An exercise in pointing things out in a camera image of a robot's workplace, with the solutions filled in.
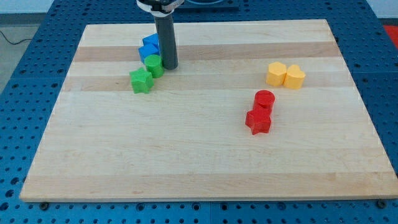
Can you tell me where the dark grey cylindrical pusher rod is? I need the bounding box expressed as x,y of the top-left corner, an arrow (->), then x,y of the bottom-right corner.
155,14 -> 178,70

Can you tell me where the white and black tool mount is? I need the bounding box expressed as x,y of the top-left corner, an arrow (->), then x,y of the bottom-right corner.
136,0 -> 185,17

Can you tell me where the blue triangle block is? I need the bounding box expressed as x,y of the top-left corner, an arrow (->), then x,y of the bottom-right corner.
142,33 -> 159,49

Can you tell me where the blue cube block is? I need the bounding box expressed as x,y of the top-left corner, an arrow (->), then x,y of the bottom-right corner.
138,44 -> 160,63

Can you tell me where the green cylinder block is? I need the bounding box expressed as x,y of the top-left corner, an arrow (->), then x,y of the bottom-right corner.
144,54 -> 164,78

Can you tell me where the green star block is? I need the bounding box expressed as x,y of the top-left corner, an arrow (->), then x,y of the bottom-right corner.
129,68 -> 154,93

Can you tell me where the yellow pentagon block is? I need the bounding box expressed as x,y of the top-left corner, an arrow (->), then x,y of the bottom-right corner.
266,62 -> 287,86

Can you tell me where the red cylinder block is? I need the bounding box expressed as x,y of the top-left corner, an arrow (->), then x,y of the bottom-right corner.
252,90 -> 275,113

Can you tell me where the light wooden board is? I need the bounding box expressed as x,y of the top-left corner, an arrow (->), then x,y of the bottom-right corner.
20,19 -> 397,202

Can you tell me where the red star block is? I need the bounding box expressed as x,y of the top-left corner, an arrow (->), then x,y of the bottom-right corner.
245,108 -> 272,135

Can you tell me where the yellow heart block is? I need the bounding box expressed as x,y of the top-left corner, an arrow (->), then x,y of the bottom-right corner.
283,65 -> 306,90

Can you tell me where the red object at right edge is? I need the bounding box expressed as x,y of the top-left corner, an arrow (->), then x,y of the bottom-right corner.
383,25 -> 398,48

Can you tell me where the black cable on floor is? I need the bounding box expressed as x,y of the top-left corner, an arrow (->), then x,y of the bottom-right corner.
0,29 -> 34,45

